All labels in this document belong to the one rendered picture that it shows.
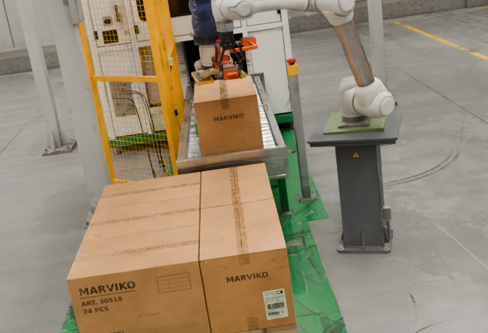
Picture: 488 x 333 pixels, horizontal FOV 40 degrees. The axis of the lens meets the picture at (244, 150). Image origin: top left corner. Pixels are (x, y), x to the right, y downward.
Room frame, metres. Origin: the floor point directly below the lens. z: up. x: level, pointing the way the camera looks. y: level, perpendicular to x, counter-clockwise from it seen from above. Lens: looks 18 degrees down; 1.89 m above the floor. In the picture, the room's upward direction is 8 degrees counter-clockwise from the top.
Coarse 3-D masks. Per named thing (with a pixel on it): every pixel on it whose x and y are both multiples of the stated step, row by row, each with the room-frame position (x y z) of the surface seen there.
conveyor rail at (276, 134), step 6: (258, 78) 6.16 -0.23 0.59; (258, 84) 5.90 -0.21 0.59; (258, 90) 5.74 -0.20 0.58; (264, 96) 5.40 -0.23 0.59; (264, 102) 5.20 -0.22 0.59; (264, 108) 5.03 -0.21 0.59; (270, 108) 4.99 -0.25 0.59; (270, 114) 4.81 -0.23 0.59; (270, 120) 4.63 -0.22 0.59; (270, 126) 4.55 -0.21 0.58; (276, 126) 4.46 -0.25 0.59; (276, 132) 4.32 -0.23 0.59; (276, 138) 4.19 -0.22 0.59; (276, 144) 4.15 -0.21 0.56; (282, 144) 4.03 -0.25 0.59
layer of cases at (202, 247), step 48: (144, 192) 3.65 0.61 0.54; (192, 192) 3.54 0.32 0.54; (240, 192) 3.44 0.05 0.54; (96, 240) 3.06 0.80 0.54; (144, 240) 2.98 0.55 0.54; (192, 240) 2.90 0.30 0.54; (240, 240) 2.83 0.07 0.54; (96, 288) 2.68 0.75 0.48; (144, 288) 2.68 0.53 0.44; (192, 288) 2.69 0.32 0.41; (240, 288) 2.69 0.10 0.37; (288, 288) 2.69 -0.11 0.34
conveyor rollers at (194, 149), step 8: (192, 96) 5.98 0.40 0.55; (192, 104) 5.69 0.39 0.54; (192, 112) 5.42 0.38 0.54; (192, 120) 5.15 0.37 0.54; (264, 120) 4.82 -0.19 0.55; (192, 128) 4.89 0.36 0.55; (264, 128) 4.62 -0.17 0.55; (192, 136) 4.70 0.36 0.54; (264, 136) 4.44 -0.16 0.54; (192, 144) 4.52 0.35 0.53; (264, 144) 4.26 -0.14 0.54; (272, 144) 4.25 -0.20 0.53; (192, 152) 4.34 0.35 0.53; (200, 152) 4.26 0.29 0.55
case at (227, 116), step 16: (240, 80) 4.50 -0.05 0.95; (208, 96) 4.13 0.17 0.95; (224, 96) 4.07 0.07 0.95; (240, 96) 4.02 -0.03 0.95; (256, 96) 4.02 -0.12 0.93; (208, 112) 4.01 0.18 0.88; (224, 112) 4.02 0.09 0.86; (240, 112) 4.02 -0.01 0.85; (256, 112) 4.02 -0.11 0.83; (208, 128) 4.01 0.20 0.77; (224, 128) 4.01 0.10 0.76; (240, 128) 4.02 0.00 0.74; (256, 128) 4.02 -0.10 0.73; (208, 144) 4.01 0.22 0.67; (224, 144) 4.01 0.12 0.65; (240, 144) 4.02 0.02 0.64; (256, 144) 4.02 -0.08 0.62
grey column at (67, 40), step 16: (48, 0) 4.64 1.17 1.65; (64, 0) 4.62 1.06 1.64; (64, 16) 4.64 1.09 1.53; (64, 32) 4.64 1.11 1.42; (64, 48) 4.64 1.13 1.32; (80, 48) 4.67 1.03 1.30; (64, 64) 4.64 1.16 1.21; (80, 64) 4.64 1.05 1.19; (64, 80) 4.64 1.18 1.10; (80, 80) 4.64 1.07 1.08; (80, 96) 4.64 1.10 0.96; (80, 112) 4.64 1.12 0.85; (96, 112) 4.75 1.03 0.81; (80, 128) 4.64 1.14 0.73; (96, 128) 4.65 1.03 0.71; (80, 144) 4.64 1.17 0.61; (96, 144) 4.64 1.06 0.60; (96, 160) 4.64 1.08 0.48; (96, 176) 4.64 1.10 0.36; (96, 192) 4.64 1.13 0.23
